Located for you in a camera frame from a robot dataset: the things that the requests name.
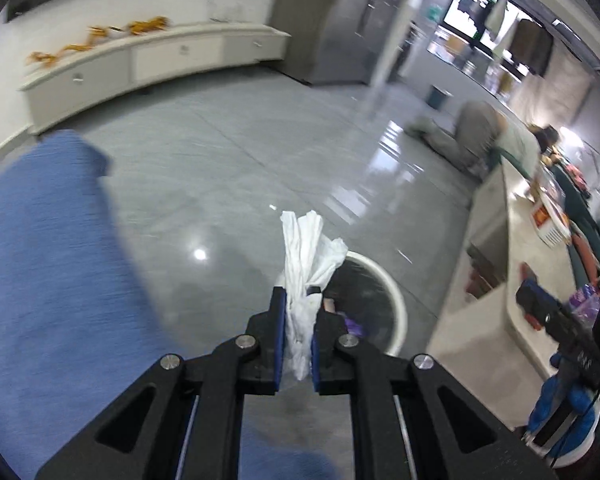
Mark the white low tv cabinet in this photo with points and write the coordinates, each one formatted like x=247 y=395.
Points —
x=85 y=79

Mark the red white fries box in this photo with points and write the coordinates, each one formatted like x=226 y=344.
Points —
x=550 y=222

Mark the dark green sofa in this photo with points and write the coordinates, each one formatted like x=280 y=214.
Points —
x=576 y=208

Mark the white plastic bag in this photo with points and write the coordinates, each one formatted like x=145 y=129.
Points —
x=311 y=259

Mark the golden dragon ornament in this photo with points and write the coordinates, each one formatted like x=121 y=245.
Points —
x=99 y=35

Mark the purple glove right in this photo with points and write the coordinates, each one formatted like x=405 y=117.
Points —
x=354 y=328

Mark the right hand blue white glove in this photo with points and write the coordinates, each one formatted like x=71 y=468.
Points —
x=576 y=424

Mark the person in grey pants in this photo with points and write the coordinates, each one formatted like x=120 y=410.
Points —
x=483 y=137

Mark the small teal waste bin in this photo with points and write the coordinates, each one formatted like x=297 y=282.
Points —
x=437 y=97

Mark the white coffee table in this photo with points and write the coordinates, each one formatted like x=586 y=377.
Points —
x=482 y=337

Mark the stainless steel refrigerator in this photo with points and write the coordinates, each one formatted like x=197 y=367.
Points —
x=332 y=41

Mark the white round trash bin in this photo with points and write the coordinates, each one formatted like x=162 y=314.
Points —
x=363 y=290

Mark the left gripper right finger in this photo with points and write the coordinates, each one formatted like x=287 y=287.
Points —
x=411 y=419

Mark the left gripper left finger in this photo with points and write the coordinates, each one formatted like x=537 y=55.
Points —
x=181 y=418

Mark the blue shaggy rug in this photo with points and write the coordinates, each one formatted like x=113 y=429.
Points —
x=76 y=326

